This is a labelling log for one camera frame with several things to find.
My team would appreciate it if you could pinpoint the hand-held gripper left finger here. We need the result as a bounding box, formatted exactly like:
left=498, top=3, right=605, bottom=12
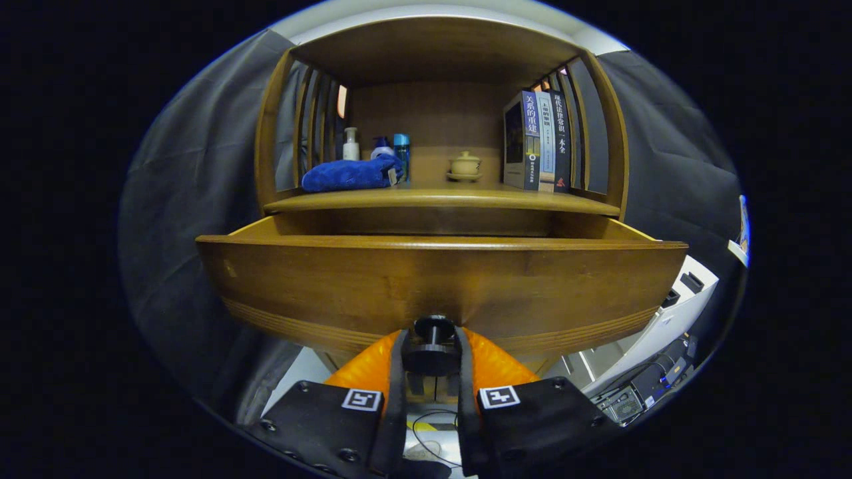
left=250, top=327, right=408, bottom=479

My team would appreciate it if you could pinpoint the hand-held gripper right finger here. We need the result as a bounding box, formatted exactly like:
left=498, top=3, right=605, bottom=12
left=455, top=326, right=623, bottom=478

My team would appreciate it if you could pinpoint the brown wooden drawer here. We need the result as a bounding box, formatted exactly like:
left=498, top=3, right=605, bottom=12
left=195, top=214, right=688, bottom=377

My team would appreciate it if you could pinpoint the wooden countertop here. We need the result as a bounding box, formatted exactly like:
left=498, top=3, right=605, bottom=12
left=264, top=183, right=621, bottom=217

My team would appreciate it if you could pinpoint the white low cabinet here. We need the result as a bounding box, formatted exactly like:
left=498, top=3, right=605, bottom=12
left=562, top=256, right=721, bottom=400

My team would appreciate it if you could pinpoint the brown wooden cabinet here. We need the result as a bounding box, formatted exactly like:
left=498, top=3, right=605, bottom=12
left=255, top=17, right=630, bottom=403

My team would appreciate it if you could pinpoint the black floor equipment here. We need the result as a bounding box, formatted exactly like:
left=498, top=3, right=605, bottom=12
left=591, top=336, right=698, bottom=426

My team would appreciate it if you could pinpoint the blue folded towel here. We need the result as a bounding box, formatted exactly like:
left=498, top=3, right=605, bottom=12
left=301, top=153, right=403, bottom=194

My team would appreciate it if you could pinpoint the beige lidded teacup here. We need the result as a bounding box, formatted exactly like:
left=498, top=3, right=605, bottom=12
left=446, top=151, right=483, bottom=182

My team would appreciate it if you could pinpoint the teal bottle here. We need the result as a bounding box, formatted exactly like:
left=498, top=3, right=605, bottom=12
left=393, top=134, right=411, bottom=184

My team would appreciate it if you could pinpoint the blue book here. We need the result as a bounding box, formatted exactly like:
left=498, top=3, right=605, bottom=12
left=503, top=90, right=541, bottom=192

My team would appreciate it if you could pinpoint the light grey book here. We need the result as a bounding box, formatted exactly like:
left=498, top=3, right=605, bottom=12
left=536, top=90, right=556, bottom=194

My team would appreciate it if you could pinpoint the black backdrop cloth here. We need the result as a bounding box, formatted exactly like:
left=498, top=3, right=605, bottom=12
left=118, top=30, right=743, bottom=426

